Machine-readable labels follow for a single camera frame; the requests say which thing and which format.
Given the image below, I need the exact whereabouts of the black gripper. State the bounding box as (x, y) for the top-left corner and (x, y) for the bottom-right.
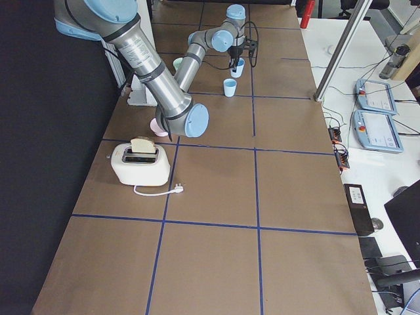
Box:
(228, 45), (243, 72)

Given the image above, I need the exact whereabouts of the light blue cup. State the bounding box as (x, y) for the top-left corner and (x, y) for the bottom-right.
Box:
(223, 78), (237, 97)
(230, 58), (245, 78)

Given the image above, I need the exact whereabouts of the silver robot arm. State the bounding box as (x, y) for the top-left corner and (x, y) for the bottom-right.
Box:
(54, 1), (245, 138)

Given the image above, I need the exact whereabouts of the green bowl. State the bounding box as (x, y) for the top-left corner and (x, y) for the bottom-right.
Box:
(173, 57), (183, 71)

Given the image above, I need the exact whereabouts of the white mounting column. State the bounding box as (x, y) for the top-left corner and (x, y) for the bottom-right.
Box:
(128, 0), (157, 107)

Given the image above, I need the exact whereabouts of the pink bowl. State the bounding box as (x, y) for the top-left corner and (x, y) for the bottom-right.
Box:
(150, 118), (168, 137)

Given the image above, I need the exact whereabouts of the orange power strip far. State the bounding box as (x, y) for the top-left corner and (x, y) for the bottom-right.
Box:
(328, 127), (342, 144)

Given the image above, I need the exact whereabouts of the orange power strip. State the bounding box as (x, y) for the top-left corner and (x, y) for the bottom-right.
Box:
(328, 127), (342, 144)
(334, 146), (350, 171)

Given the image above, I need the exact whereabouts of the bread slice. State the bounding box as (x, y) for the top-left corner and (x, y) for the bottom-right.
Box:
(131, 136), (156, 154)

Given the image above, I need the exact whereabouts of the cream toaster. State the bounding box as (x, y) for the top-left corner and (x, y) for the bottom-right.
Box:
(111, 143), (171, 186)

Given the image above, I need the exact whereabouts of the orange power strip near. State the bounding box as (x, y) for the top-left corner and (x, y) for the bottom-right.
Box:
(334, 146), (350, 171)

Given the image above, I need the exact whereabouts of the far teach pendant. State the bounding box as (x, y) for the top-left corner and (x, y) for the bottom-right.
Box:
(355, 78), (398, 115)

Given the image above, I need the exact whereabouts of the teach pendant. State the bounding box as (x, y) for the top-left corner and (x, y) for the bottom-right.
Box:
(355, 78), (398, 115)
(352, 110), (404, 154)

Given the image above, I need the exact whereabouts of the near teach pendant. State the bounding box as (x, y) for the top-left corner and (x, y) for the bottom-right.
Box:
(352, 110), (404, 154)

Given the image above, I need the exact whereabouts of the grey water bottle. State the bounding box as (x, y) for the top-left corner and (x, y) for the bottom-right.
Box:
(379, 44), (411, 79)

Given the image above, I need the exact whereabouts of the black box with label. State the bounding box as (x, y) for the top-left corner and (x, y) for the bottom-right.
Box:
(343, 184), (374, 236)

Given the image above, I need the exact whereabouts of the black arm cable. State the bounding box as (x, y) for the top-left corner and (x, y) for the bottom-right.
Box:
(203, 21), (260, 70)

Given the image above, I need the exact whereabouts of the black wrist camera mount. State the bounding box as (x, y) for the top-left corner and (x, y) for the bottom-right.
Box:
(243, 37), (259, 58)

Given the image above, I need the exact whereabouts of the aluminium frame post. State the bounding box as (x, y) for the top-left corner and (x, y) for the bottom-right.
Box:
(314, 0), (373, 102)

